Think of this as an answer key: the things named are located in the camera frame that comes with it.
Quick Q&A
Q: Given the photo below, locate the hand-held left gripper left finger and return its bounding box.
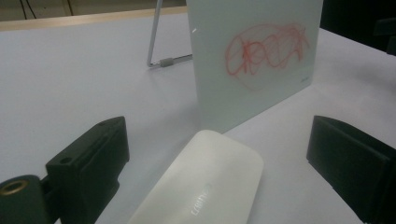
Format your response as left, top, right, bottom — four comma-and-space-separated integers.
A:
40, 116, 131, 224

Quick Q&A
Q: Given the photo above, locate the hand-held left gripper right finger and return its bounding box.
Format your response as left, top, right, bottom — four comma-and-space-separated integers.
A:
305, 115, 396, 224

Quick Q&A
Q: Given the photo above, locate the white board eraser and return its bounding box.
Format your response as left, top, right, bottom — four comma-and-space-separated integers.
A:
126, 129, 265, 224

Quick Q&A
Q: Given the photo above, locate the frosted glass whiteboard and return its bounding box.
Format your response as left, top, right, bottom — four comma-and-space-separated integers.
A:
185, 0, 325, 134

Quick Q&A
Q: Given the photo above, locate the metal wire board stand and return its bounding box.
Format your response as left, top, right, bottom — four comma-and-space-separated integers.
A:
146, 0, 194, 69

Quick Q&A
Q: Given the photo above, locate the black hanging cable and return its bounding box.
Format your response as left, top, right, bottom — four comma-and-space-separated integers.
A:
19, 0, 37, 20

